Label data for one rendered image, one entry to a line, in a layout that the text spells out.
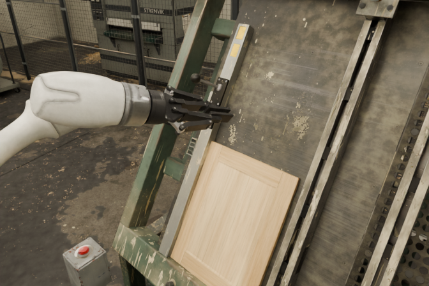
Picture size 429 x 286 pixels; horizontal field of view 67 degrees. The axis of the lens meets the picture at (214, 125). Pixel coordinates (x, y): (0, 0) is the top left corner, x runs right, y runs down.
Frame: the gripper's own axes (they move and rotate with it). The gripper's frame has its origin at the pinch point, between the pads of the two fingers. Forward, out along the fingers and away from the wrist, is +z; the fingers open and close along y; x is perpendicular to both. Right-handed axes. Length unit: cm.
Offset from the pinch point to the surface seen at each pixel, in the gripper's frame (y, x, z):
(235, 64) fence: 34.7, 10.3, 28.6
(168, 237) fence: -10, 65, 15
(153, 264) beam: -16, 75, 11
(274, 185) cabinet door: -11.5, 20.0, 32.3
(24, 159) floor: 166, 301, -3
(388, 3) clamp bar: 14, -38, 40
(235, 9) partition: 209, 78, 156
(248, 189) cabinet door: -8.1, 29.0, 29.2
